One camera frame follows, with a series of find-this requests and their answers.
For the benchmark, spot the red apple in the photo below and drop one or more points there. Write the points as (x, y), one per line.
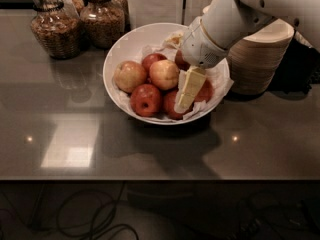
(180, 62)
(168, 106)
(151, 58)
(146, 100)

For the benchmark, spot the pink-red apple right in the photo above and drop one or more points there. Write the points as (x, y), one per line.
(205, 92)

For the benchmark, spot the yellow apple centre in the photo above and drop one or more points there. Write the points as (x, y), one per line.
(164, 74)

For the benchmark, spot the white paper bowl liner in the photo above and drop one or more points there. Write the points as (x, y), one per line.
(216, 77)

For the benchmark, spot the red apple front centre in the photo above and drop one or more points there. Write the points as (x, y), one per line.
(168, 106)

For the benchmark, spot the front stack of paper bowls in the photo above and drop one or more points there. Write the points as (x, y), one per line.
(254, 59)

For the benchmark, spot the red apple back centre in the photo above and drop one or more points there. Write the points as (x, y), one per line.
(151, 58)

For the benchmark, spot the glass granola jar middle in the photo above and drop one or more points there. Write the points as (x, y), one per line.
(104, 22)

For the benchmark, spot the white napkin dispenser left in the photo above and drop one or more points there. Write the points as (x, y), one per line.
(144, 12)

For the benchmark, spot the yellow-red apple far left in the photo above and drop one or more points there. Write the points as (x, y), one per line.
(128, 75)

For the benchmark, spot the white ceramic bowl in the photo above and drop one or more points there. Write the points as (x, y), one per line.
(128, 47)

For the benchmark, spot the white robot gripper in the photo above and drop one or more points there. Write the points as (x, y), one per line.
(200, 47)

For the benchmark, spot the red apple front left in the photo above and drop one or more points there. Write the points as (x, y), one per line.
(146, 100)

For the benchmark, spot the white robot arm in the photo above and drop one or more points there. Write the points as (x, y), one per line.
(228, 21)

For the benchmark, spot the glass granola jar left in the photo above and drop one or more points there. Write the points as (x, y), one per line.
(56, 30)

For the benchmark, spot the red apple back right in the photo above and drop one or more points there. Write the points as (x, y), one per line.
(180, 62)

